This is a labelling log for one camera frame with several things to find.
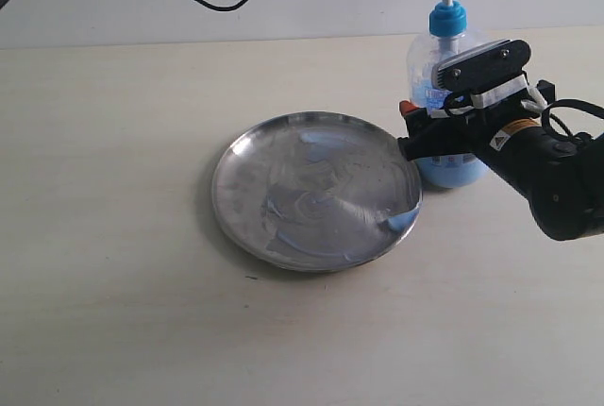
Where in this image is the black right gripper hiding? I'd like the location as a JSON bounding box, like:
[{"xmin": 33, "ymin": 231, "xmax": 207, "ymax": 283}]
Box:
[{"xmin": 399, "ymin": 98, "xmax": 543, "ymax": 161}]

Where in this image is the blue lotion pump bottle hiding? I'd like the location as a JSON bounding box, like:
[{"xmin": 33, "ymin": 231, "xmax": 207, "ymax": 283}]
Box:
[{"xmin": 407, "ymin": 0, "xmax": 488, "ymax": 189}]

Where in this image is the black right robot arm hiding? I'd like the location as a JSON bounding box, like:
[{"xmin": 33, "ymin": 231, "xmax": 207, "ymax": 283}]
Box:
[{"xmin": 398, "ymin": 100, "xmax": 603, "ymax": 241}]

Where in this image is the round steel plate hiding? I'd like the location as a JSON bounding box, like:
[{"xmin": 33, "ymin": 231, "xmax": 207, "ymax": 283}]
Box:
[{"xmin": 211, "ymin": 111, "xmax": 423, "ymax": 273}]

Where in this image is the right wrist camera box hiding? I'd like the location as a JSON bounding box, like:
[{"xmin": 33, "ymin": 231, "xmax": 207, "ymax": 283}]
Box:
[{"xmin": 430, "ymin": 39, "xmax": 531, "ymax": 96}]

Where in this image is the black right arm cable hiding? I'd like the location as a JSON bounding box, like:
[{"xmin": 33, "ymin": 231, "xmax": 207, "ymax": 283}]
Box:
[{"xmin": 521, "ymin": 79, "xmax": 604, "ymax": 141}]

